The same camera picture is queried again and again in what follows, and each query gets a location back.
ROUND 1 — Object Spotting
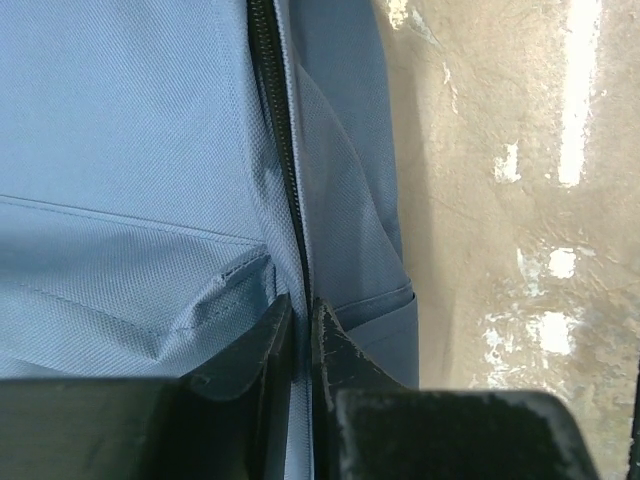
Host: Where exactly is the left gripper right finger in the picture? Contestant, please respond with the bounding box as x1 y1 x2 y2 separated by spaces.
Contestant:
311 299 599 479

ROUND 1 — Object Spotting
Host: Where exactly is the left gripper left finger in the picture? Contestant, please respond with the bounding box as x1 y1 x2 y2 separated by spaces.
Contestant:
1 295 293 480

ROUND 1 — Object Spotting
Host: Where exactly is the blue student backpack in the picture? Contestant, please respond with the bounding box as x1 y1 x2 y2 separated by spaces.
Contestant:
1 1 419 479

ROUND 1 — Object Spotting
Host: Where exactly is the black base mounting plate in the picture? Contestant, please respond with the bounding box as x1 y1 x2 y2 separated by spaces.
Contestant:
626 372 640 480

